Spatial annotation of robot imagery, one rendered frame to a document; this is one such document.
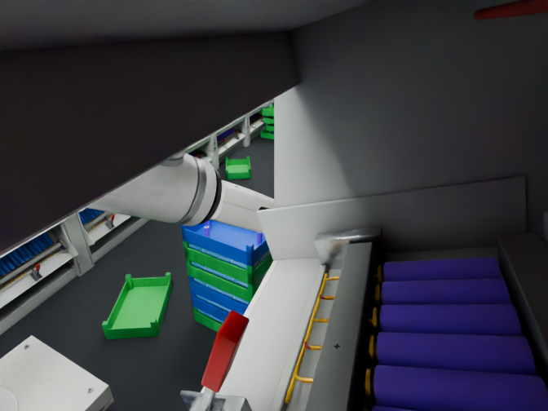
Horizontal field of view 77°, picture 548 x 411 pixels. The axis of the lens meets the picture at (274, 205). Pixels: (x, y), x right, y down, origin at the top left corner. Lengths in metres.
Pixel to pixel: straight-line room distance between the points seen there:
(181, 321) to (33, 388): 0.64
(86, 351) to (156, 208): 1.23
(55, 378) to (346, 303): 0.93
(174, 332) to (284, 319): 1.28
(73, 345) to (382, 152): 1.49
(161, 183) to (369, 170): 0.21
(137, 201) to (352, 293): 0.24
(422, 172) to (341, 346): 0.13
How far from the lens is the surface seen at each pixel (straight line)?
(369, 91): 0.24
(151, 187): 0.36
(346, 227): 0.28
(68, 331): 1.68
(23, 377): 1.12
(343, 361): 0.18
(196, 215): 0.40
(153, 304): 1.65
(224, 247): 1.15
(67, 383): 1.04
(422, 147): 0.25
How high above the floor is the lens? 1.09
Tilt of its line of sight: 28 degrees down
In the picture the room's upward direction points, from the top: straight up
